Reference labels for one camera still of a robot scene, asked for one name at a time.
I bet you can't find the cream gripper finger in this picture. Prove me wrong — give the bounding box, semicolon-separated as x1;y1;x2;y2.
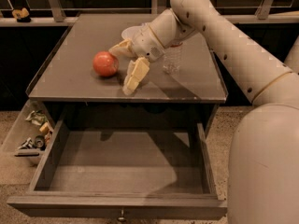
108;39;133;57
122;57;150;95

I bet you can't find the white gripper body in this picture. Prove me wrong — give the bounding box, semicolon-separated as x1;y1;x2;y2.
132;24;164;63

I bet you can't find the red apple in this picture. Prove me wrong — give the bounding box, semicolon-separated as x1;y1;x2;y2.
93;51;119;77

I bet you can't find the clear plastic water bottle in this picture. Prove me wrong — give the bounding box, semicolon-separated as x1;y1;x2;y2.
163;42;183;74

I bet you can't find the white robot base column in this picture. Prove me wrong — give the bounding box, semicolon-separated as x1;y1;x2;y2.
284;36;299;74

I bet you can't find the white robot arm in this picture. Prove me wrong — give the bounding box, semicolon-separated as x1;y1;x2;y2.
110;0;299;224

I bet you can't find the grey cabinet with top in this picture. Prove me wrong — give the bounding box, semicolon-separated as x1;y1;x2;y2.
25;13;228;135

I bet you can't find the open grey top drawer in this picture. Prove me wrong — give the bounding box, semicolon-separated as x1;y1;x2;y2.
7;115;227;220

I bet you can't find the metal drawer knob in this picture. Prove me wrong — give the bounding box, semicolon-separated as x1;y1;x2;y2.
117;210;126;223

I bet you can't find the white ceramic bowl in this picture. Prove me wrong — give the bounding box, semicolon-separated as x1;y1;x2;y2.
121;26;141;40

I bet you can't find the yellow black object on ledge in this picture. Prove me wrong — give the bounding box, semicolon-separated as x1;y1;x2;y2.
12;7;31;22

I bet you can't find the green crumpled snack bag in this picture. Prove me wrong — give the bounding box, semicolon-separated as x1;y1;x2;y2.
25;110;48;126

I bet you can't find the yellow sponge block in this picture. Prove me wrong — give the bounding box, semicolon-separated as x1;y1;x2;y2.
39;122;53;135

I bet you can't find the metal window railing frame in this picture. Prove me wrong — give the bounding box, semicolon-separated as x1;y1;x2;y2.
0;0;299;26

